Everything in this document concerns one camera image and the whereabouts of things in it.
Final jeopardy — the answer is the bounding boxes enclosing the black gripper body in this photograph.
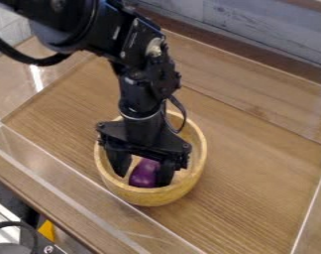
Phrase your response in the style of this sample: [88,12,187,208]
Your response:
[95,115,192,171]

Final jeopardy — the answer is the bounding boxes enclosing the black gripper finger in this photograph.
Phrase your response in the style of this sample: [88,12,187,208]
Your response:
[156,161,175,188]
[106,150,131,178]

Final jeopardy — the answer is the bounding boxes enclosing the purple toy eggplant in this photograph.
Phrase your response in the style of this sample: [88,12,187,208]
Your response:
[128,158,160,189]

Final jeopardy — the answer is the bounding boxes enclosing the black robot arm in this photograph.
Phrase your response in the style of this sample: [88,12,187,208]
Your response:
[0,0,191,188]

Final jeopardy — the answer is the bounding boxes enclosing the brown wooden bowl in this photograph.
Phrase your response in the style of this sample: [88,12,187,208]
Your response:
[94,110,207,206]

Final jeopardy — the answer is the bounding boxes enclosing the yellow black device corner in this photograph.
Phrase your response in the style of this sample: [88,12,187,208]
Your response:
[38,218,68,254]

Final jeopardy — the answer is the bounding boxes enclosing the clear acrylic front wall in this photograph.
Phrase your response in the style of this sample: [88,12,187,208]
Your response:
[0,123,203,254]

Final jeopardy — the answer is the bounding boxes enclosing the black cable lower left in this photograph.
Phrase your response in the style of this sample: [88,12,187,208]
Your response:
[0,220,40,254]

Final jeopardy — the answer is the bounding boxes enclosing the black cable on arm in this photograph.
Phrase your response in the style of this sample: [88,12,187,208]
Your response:
[0,31,72,67]

